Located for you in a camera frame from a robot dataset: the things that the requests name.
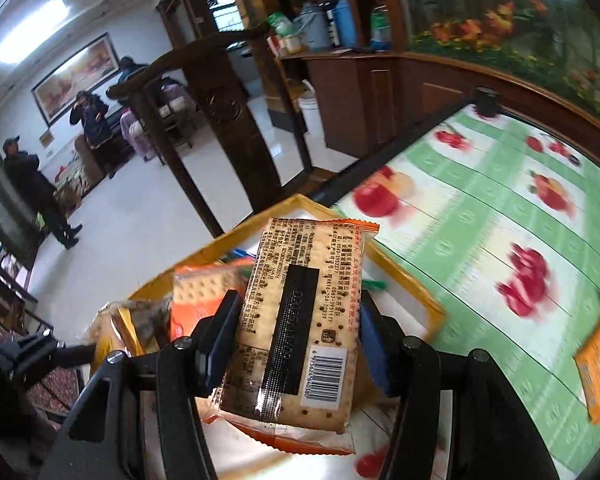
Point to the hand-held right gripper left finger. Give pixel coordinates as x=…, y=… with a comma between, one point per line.
x=220, y=340

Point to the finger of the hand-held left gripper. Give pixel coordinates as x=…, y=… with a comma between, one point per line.
x=77, y=355

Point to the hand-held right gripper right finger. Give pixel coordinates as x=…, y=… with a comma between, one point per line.
x=375, y=350

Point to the yellow-rimmed tray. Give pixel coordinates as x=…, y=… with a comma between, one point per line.
x=395, y=302

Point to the orange cracker packet black label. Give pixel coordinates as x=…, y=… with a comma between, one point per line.
x=300, y=320

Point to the pink cloth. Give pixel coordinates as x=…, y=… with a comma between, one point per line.
x=136, y=135

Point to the carved wooden chair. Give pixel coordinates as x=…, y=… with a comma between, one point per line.
x=230, y=110

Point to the white bucket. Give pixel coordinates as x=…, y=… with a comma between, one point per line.
x=307, y=107

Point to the wooden sideboard cabinet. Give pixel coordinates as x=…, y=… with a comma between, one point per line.
x=380, y=90

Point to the ceiling light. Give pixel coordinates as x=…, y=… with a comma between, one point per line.
x=27, y=40

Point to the green and white bottle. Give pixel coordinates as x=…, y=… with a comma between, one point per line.
x=282, y=25

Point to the blue thermos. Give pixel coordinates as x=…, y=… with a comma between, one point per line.
x=344, y=25

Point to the framed wall picture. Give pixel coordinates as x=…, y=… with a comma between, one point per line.
x=75, y=77

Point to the bamboo flower wall mural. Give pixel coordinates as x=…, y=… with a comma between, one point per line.
x=505, y=10

